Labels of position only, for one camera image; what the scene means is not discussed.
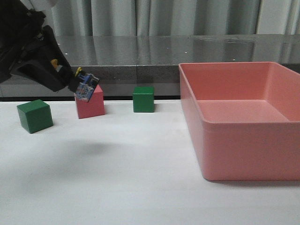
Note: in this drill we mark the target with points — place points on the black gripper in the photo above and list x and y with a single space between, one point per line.
29 49

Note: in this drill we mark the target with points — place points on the yellow push button switch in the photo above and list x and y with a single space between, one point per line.
81 83

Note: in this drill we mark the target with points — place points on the left green wooden cube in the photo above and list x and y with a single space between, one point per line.
35 116

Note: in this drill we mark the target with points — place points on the green wooden cube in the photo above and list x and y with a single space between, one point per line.
35 116
143 99

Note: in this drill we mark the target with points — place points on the grey curtain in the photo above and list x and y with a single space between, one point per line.
169 17

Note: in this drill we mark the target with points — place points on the pink wooden cube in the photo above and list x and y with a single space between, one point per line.
95 106

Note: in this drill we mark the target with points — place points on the dark glossy counter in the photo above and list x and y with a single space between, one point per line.
121 63

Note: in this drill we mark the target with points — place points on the right green wooden cube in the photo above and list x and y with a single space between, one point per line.
143 99

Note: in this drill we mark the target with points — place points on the pink plastic bin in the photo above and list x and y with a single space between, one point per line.
243 119

